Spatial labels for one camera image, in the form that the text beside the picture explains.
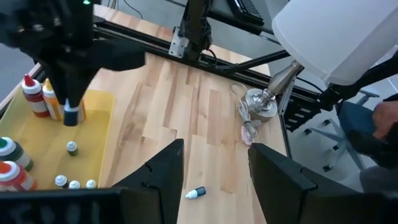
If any silver metal lamp base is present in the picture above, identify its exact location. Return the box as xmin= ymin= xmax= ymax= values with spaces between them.
xmin=241 ymin=60 xmax=304 ymax=123

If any small green dropper bottle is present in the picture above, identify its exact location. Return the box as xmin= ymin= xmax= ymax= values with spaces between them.
xmin=66 ymin=141 xmax=79 ymax=157

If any person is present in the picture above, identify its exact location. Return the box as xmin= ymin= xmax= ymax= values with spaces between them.
xmin=348 ymin=93 xmax=398 ymax=195

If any yellow translucent plastic tray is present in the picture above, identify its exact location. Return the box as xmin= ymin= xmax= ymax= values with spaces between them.
xmin=0 ymin=88 xmax=116 ymax=191

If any large orange food coloring bottle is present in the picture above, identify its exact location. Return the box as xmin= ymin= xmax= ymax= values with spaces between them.
xmin=0 ymin=161 xmax=38 ymax=192

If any white lamp shade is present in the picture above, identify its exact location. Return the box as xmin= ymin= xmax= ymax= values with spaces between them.
xmin=272 ymin=0 xmax=398 ymax=86

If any small blue dropper bottle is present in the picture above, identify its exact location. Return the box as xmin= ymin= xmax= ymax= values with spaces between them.
xmin=185 ymin=185 xmax=207 ymax=200

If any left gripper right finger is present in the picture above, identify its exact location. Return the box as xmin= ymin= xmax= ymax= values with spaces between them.
xmin=248 ymin=142 xmax=318 ymax=224

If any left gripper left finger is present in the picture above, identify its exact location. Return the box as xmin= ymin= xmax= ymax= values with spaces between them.
xmin=111 ymin=138 xmax=185 ymax=224

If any small brown dropper bottle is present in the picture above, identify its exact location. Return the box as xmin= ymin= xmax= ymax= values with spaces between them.
xmin=63 ymin=98 xmax=80 ymax=127

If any black aluminium table frame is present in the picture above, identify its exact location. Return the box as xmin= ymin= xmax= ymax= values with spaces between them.
xmin=30 ymin=18 xmax=323 ymax=159

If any large green food coloring bottle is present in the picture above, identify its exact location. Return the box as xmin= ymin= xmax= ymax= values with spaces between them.
xmin=0 ymin=136 xmax=34 ymax=172

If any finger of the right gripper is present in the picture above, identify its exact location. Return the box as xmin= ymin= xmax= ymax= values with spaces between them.
xmin=46 ymin=73 xmax=70 ymax=108
xmin=72 ymin=73 xmax=96 ymax=108

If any blue office chair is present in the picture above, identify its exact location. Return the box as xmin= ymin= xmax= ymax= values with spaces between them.
xmin=304 ymin=90 xmax=398 ymax=172

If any white lamp cord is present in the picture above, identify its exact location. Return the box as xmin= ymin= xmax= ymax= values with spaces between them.
xmin=238 ymin=99 xmax=259 ymax=139

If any dark grey desk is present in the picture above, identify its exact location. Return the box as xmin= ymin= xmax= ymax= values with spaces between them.
xmin=208 ymin=0 xmax=282 ymax=37

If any person's hand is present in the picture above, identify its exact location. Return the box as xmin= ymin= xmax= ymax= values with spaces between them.
xmin=372 ymin=101 xmax=398 ymax=140

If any small black dropper bottle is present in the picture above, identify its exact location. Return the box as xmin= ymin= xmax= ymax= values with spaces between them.
xmin=55 ymin=174 xmax=70 ymax=190

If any black stand bar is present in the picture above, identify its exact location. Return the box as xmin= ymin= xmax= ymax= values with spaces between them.
xmin=318 ymin=49 xmax=398 ymax=111

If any keyboard with lit keys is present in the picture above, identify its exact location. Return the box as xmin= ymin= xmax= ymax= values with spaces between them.
xmin=226 ymin=0 xmax=265 ymax=26

